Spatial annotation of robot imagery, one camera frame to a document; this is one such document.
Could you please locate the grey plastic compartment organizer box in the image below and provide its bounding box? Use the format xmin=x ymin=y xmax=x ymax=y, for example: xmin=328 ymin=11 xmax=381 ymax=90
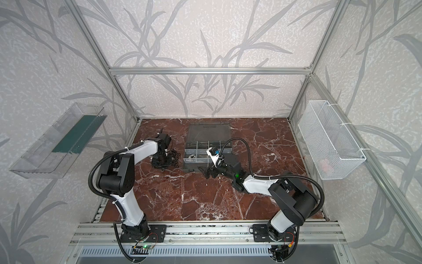
xmin=182 ymin=122 xmax=231 ymax=173

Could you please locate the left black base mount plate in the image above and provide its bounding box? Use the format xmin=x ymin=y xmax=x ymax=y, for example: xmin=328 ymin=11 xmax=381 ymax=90
xmin=120 ymin=224 xmax=167 ymax=243

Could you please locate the aluminium cage frame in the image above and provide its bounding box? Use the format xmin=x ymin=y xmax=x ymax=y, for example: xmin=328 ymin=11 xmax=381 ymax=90
xmin=64 ymin=1 xmax=422 ymax=246

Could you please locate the white wire mesh basket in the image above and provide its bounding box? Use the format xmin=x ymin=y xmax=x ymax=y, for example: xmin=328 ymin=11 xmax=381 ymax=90
xmin=298 ymin=100 xmax=367 ymax=180

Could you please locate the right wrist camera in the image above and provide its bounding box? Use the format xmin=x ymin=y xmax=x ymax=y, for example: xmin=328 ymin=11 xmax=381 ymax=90
xmin=206 ymin=147 xmax=223 ymax=167

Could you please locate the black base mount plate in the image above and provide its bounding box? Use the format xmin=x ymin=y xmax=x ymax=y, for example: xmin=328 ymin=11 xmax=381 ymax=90
xmin=120 ymin=224 xmax=167 ymax=243
xmin=249 ymin=224 xmax=297 ymax=243

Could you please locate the clear plastic wall bin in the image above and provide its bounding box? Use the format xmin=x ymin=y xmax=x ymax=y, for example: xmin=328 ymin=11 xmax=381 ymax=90
xmin=10 ymin=103 xmax=107 ymax=179

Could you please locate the aluminium front rail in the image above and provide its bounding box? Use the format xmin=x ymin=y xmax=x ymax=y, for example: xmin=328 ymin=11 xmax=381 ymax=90
xmin=69 ymin=220 xmax=347 ymax=246

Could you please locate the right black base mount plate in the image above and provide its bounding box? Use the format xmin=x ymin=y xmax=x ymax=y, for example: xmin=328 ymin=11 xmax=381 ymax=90
xmin=249 ymin=224 xmax=297 ymax=243

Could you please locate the pile of black nuts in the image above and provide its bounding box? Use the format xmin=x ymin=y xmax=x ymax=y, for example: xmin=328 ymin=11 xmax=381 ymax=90
xmin=168 ymin=149 xmax=180 ymax=167

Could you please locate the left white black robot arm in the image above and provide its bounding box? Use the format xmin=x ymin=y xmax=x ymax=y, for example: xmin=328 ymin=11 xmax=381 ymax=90
xmin=88 ymin=133 xmax=178 ymax=238

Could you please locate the right black corrugated cable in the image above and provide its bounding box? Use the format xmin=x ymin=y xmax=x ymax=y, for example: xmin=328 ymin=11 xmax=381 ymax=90
xmin=220 ymin=137 xmax=326 ymax=217

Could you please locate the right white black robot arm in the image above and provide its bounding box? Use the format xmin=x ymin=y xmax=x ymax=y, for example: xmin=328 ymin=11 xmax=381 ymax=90
xmin=198 ymin=151 xmax=325 ymax=241

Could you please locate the green electronics board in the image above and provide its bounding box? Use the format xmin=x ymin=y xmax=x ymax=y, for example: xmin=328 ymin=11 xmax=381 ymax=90
xmin=131 ymin=245 xmax=155 ymax=255

